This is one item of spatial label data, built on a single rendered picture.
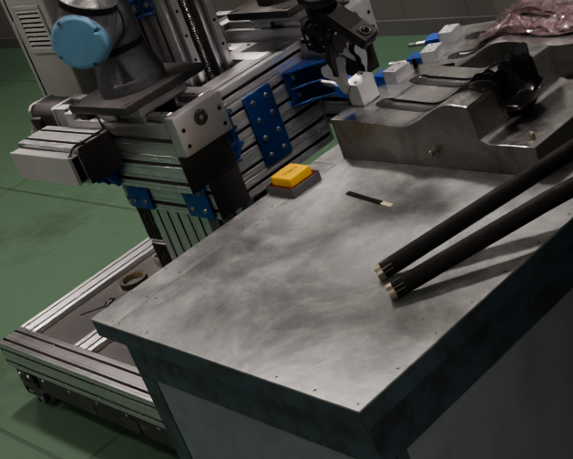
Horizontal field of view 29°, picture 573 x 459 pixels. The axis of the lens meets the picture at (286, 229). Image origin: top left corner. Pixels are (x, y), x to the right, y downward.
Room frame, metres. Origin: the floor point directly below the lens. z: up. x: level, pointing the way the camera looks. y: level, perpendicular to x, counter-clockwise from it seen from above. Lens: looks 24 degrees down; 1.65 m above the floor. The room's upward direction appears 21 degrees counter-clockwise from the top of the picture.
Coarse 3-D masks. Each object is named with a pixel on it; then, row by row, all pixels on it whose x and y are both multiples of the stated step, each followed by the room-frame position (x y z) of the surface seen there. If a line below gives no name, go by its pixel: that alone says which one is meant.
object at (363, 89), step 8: (360, 72) 2.16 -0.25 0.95; (368, 72) 2.14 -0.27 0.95; (328, 80) 2.22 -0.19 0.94; (352, 80) 2.14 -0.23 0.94; (360, 80) 2.13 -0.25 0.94; (368, 80) 2.13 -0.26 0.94; (336, 88) 2.17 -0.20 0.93; (352, 88) 2.13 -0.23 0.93; (360, 88) 2.11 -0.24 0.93; (368, 88) 2.13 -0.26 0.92; (376, 88) 2.14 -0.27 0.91; (344, 96) 2.16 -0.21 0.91; (352, 96) 2.13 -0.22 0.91; (360, 96) 2.11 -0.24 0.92; (368, 96) 2.13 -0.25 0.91; (376, 96) 2.14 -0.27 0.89; (352, 104) 2.15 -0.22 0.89; (360, 104) 2.13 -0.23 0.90; (368, 104) 2.13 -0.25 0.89
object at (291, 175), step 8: (288, 168) 2.08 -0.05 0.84; (296, 168) 2.06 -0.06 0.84; (304, 168) 2.05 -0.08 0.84; (272, 176) 2.07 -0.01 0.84; (280, 176) 2.06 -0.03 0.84; (288, 176) 2.04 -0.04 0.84; (296, 176) 2.03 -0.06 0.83; (304, 176) 2.05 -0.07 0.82; (280, 184) 2.05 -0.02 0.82; (288, 184) 2.03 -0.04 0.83
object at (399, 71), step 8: (400, 64) 2.21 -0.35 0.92; (408, 64) 2.20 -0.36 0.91; (384, 72) 2.20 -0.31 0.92; (392, 72) 2.18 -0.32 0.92; (400, 72) 2.19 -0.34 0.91; (408, 72) 2.20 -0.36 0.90; (376, 80) 2.23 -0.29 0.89; (384, 80) 2.21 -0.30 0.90; (392, 80) 2.19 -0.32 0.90; (400, 80) 2.18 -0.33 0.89
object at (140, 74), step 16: (128, 48) 2.31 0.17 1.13; (144, 48) 2.34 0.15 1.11; (112, 64) 2.31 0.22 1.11; (128, 64) 2.30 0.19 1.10; (144, 64) 2.31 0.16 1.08; (160, 64) 2.35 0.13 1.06; (112, 80) 2.30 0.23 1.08; (128, 80) 2.30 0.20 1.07; (144, 80) 2.29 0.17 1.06; (112, 96) 2.31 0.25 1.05
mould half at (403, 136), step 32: (544, 64) 1.94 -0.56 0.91; (384, 96) 2.13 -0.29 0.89; (416, 96) 2.08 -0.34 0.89; (448, 96) 2.01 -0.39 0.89; (480, 96) 1.84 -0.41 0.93; (544, 96) 1.90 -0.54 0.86; (352, 128) 2.07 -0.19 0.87; (384, 128) 2.00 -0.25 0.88; (416, 128) 1.93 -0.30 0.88; (448, 128) 1.86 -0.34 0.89; (480, 128) 1.81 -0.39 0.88; (512, 128) 1.82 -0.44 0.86; (544, 128) 1.77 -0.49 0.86; (384, 160) 2.02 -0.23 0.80; (416, 160) 1.95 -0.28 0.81; (448, 160) 1.88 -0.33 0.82; (480, 160) 1.81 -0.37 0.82; (512, 160) 1.75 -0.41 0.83
